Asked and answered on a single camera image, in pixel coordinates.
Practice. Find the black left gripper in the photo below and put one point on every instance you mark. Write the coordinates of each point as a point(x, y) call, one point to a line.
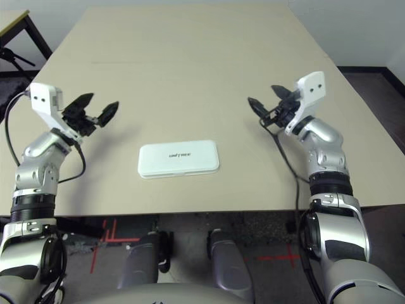
point(79, 122)

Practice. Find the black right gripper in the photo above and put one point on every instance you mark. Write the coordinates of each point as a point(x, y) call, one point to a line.
point(283, 114)

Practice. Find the white plastic pencil case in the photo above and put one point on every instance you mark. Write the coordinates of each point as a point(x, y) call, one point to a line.
point(177, 158)

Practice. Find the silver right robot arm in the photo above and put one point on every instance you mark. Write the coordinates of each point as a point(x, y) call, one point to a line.
point(326, 142)

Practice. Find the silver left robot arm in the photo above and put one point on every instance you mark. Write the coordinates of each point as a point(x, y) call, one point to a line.
point(38, 168)

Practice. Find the dark foam floor mat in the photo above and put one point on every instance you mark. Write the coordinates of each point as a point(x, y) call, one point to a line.
point(9, 85)

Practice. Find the black tripod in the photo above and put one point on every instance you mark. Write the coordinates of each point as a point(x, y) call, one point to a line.
point(9, 56)

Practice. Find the grey robot left leg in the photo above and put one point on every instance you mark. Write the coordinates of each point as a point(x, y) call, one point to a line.
point(139, 263)

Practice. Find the grey robot leg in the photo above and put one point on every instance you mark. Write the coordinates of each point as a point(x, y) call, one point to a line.
point(139, 263)
point(228, 263)

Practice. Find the grey robot right leg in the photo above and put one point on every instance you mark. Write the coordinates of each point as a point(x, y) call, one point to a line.
point(228, 263)

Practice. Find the grey robot torso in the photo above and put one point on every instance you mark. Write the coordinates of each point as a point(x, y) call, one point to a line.
point(158, 296)

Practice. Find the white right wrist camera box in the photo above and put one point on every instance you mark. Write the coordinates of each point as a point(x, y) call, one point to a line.
point(311, 87)

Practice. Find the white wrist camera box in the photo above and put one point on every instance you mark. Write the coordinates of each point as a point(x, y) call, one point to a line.
point(311, 87)
point(42, 98)

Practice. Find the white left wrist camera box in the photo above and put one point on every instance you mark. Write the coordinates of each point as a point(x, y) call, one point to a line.
point(42, 98)

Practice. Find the beige side table black frame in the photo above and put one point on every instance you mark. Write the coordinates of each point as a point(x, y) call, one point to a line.
point(12, 22)

